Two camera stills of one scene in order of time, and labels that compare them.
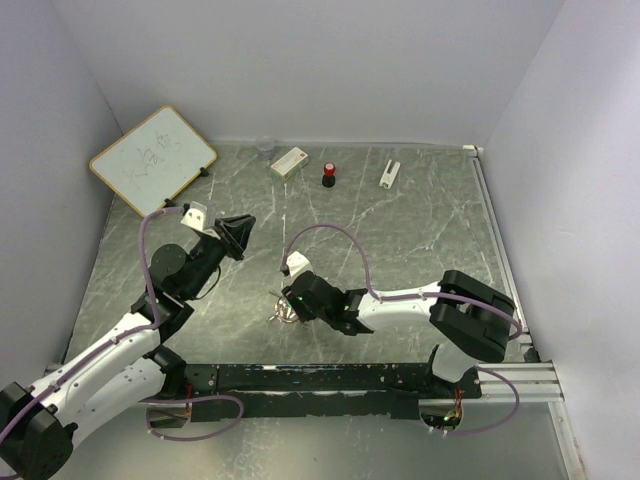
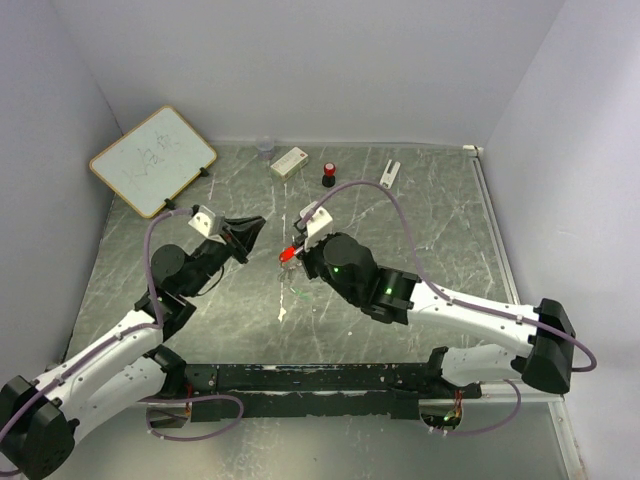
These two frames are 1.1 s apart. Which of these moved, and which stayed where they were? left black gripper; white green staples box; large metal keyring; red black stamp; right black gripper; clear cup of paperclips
Moved: right black gripper; large metal keyring
Stayed: clear cup of paperclips; red black stamp; white green staples box; left black gripper
